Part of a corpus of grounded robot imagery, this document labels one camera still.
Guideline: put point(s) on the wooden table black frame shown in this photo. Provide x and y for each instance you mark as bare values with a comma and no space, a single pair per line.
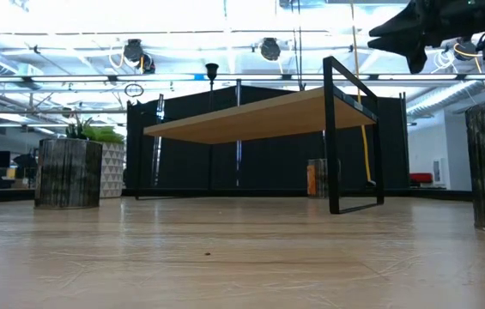
259,120

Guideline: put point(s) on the green potted plant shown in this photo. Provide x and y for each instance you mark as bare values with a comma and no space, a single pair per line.
104,134

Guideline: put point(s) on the red couch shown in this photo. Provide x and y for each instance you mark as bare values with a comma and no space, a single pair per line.
421,177

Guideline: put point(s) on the white wall box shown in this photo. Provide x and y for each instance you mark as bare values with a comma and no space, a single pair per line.
438,171

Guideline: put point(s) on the white triangle pattern planter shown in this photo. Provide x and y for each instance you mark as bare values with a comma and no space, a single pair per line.
114,171

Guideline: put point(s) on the black partition wall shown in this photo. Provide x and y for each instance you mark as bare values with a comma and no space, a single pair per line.
268,167

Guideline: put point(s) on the silver metal pole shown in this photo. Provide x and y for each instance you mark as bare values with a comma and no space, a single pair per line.
238,163
156,159

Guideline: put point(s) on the small black funnel object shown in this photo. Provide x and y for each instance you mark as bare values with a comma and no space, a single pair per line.
212,70

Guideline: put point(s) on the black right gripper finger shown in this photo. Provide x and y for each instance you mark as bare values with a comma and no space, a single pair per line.
416,49
409,23

